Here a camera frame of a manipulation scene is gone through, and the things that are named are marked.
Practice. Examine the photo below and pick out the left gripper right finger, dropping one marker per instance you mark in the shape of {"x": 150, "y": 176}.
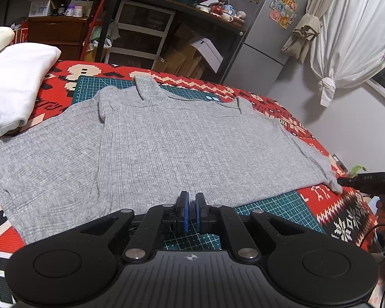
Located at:
{"x": 226, "y": 223}

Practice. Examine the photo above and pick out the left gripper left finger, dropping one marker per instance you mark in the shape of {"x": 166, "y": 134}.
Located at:
{"x": 147, "y": 229}

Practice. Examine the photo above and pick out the grey polo shirt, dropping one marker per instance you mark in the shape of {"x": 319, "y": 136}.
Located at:
{"x": 139, "y": 147}

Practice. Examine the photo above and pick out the green cutting mat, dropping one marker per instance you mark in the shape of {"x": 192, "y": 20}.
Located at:
{"x": 288, "y": 205}

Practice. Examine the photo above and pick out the white knotted curtain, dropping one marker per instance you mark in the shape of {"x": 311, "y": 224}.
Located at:
{"x": 350, "y": 48}

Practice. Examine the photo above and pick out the beige hanging bag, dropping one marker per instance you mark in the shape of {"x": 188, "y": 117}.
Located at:
{"x": 301, "y": 38}

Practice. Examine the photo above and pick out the leaning cardboard sheets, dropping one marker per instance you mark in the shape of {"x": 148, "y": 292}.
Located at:
{"x": 181, "y": 59}

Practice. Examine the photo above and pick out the white box on cardboard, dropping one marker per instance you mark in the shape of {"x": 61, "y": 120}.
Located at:
{"x": 208, "y": 51}

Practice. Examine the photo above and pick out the folded white towel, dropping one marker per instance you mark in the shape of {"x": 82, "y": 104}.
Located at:
{"x": 23, "y": 67}

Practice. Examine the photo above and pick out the silver refrigerator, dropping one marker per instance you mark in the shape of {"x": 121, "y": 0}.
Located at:
{"x": 259, "y": 59}

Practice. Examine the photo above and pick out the white drawer shelf unit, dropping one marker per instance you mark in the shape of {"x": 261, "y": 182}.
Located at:
{"x": 142, "y": 31}

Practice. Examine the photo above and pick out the dark wooden drawer cabinet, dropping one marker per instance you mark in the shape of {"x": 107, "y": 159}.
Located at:
{"x": 65, "y": 33}

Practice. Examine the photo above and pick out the wall power outlet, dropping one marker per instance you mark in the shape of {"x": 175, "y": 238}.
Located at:
{"x": 338, "y": 165}

